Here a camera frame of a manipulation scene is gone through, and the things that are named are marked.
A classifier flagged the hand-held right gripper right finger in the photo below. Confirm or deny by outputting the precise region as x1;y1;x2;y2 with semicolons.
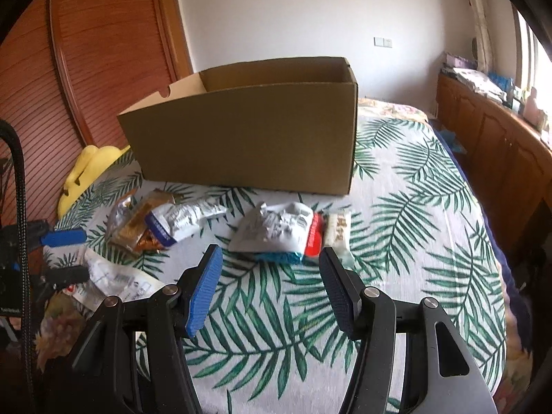
318;246;501;414

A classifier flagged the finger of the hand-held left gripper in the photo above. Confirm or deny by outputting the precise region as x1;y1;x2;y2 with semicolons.
41;265;90;288
41;229;87;247

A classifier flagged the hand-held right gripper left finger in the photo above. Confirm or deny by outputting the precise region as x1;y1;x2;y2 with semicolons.
56;244;225;414

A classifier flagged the white printed clear packet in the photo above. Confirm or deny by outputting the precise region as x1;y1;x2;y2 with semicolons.
71;248;167;313

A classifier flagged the clear grain snack packet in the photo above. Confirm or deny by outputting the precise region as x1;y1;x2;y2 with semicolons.
107;192;145;246

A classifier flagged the beige snack packet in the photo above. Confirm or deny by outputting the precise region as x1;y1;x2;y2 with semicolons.
323;211;355;268

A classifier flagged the red snack packet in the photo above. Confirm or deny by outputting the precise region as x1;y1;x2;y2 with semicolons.
303;213;325;258

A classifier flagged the orange snack packet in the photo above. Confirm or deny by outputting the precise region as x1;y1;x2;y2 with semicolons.
113;190;175;254

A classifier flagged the white and blue snack packet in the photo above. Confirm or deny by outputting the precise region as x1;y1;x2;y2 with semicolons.
144;198;228;246

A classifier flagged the brown cardboard box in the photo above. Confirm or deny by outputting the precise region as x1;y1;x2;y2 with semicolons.
117;56;358;197

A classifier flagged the yellow plush toy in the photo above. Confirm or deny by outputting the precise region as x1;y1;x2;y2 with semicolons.
57;146;131;219

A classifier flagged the leaf print bed sheet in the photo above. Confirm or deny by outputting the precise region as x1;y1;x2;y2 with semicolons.
37;108;507;414

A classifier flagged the wooden wardrobe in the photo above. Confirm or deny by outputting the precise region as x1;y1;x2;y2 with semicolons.
0;0;173;229

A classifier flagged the blue cloth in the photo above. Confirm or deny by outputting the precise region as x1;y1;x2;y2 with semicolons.
439;128;469;154

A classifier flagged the floral quilt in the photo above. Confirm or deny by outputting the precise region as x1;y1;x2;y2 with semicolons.
37;97;533;380

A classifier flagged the wooden cabinet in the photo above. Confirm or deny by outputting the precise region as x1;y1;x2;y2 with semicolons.
435;71;552;259

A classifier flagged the wooden door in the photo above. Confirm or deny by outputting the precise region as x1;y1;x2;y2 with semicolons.
156;0;195;79

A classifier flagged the pink box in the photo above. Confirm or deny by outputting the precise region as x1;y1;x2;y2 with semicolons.
445;53;477;68

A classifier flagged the blue box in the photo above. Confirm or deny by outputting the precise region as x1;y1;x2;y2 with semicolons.
489;73;515;92

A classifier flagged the window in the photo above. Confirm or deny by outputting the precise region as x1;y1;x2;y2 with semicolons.
512;4;552;96

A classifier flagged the patterned curtain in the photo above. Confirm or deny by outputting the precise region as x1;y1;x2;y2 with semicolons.
456;0;495;72

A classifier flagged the black cable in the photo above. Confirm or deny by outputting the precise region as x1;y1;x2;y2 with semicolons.
0;118;36;414

